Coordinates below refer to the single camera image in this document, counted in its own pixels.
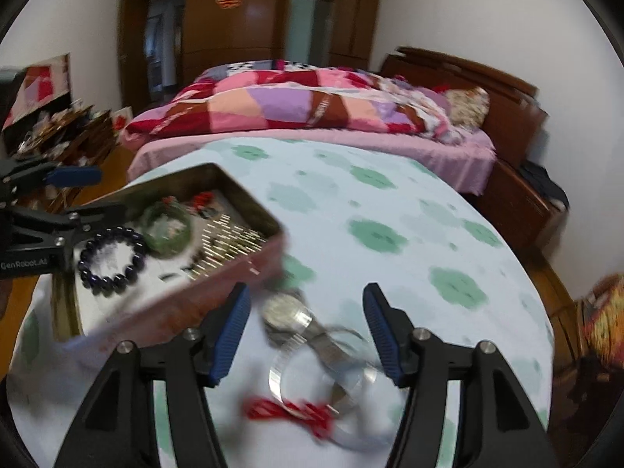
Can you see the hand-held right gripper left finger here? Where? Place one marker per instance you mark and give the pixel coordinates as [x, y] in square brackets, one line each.
[229, 336]

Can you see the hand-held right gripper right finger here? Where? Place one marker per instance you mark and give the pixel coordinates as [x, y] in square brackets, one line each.
[385, 336]

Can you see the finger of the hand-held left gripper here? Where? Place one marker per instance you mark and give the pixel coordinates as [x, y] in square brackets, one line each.
[97, 217]
[78, 175]

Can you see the pink tin box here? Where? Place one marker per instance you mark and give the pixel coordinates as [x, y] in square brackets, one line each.
[204, 292]

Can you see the silver wristwatch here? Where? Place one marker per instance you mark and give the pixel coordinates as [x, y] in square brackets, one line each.
[285, 314]

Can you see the green jade bangle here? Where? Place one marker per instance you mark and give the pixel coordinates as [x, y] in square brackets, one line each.
[168, 249]

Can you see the pale lavender jade bangle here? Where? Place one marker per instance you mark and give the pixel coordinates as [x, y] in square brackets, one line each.
[363, 441]

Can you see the wooden television cabinet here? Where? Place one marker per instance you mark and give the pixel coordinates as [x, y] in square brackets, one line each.
[92, 136]

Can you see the white red paper bag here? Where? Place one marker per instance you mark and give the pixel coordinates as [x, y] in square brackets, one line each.
[122, 118]

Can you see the patchwork cloth covered television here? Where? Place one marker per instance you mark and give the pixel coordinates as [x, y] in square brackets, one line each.
[44, 83]

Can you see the wooden nightstand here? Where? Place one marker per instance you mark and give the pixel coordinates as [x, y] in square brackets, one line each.
[516, 209]

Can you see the wicker chair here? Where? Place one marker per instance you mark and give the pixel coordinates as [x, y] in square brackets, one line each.
[568, 321]

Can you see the pink bed sheet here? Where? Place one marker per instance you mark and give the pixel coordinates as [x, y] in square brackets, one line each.
[390, 148]

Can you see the black white spotted blanket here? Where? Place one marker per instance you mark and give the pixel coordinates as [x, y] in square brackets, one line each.
[248, 67]

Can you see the patchwork quilt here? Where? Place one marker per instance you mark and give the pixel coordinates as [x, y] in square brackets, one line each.
[273, 102]

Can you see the dark garment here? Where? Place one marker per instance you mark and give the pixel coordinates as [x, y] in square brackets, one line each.
[594, 390]

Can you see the colourful patterned cushion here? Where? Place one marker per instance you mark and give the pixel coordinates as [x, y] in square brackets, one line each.
[604, 321]

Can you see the dark clothes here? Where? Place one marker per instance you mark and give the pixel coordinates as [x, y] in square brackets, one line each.
[543, 183]

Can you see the brown wooden wardrobe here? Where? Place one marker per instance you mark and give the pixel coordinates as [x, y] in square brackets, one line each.
[253, 14]

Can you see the floral pillow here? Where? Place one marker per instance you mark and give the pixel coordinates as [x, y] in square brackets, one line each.
[468, 107]

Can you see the wooden bed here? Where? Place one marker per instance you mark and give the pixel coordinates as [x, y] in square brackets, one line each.
[487, 78]

